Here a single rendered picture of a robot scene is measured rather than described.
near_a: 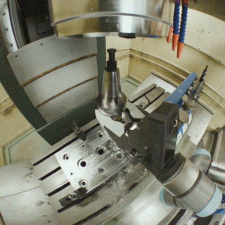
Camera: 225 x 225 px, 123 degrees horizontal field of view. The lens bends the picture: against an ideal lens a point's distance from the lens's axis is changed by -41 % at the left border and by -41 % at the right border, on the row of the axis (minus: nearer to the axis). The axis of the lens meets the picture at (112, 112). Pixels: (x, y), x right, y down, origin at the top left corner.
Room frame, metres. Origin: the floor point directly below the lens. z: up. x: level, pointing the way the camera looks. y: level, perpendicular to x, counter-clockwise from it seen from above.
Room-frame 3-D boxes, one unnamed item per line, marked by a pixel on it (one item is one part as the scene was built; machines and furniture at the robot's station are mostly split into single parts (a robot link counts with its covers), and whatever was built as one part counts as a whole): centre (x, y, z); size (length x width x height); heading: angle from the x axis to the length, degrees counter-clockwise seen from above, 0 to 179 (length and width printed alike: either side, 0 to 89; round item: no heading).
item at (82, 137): (0.25, 0.17, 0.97); 0.13 x 0.03 x 0.15; 40
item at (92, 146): (0.13, 0.09, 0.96); 0.29 x 0.23 x 0.05; 130
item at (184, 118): (0.18, -0.22, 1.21); 0.07 x 0.05 x 0.01; 40
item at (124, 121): (0.40, -0.12, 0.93); 0.26 x 0.05 x 0.06; 135
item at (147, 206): (-0.01, -0.41, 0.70); 0.90 x 0.30 x 0.16; 130
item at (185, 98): (0.25, -0.30, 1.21); 0.07 x 0.05 x 0.01; 40
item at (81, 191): (-0.06, 0.15, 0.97); 0.13 x 0.03 x 0.15; 130
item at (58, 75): (0.51, 0.29, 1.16); 0.48 x 0.05 x 0.51; 130
